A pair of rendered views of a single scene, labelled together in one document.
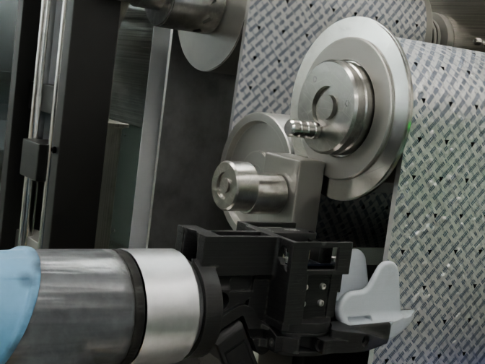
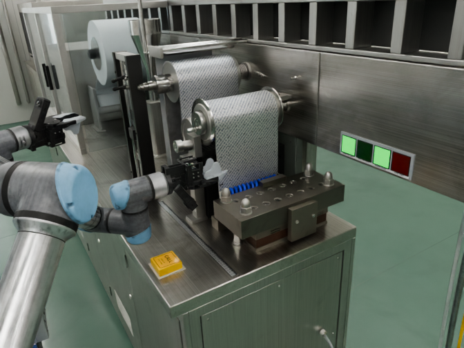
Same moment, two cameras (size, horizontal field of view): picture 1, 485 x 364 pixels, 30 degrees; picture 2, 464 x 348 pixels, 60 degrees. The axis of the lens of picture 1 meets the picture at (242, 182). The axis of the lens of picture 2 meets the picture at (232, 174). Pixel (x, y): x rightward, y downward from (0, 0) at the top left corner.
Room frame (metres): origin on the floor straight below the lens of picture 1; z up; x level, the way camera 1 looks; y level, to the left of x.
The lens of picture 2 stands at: (-0.47, -0.24, 1.60)
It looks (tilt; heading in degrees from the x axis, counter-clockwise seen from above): 24 degrees down; 4
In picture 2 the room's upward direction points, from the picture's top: 3 degrees counter-clockwise
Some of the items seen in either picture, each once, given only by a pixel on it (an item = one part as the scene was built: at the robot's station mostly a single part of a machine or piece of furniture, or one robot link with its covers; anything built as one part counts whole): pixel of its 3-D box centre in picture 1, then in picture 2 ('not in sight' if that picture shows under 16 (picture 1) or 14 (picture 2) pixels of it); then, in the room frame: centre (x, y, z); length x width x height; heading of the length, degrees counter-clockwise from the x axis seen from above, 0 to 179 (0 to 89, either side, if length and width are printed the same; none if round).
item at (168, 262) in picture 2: not in sight; (166, 263); (0.47, 0.03, 0.91); 0.07 x 0.07 x 0.02; 34
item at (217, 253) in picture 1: (254, 291); (182, 175); (0.62, -0.02, 1.12); 0.12 x 0.08 x 0.09; 124
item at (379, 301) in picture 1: (382, 298); (216, 170); (0.67, -0.12, 1.11); 0.09 x 0.03 x 0.06; 123
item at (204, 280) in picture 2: not in sight; (133, 148); (1.53, 0.42, 0.88); 2.52 x 0.66 x 0.04; 34
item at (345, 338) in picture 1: (335, 331); (204, 181); (0.64, -0.08, 1.09); 0.09 x 0.05 x 0.02; 123
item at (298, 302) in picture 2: not in sight; (147, 220); (1.54, 0.40, 0.43); 2.52 x 0.64 x 0.86; 34
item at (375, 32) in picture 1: (346, 109); (202, 122); (0.73, -0.08, 1.25); 0.15 x 0.01 x 0.15; 34
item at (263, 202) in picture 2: not in sight; (280, 200); (0.68, -0.31, 1.00); 0.40 x 0.16 x 0.06; 124
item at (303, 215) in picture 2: not in sight; (302, 220); (0.61, -0.38, 0.96); 0.10 x 0.03 x 0.11; 124
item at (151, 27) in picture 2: not in sight; (144, 26); (1.39, 0.24, 1.50); 0.14 x 0.14 x 0.06
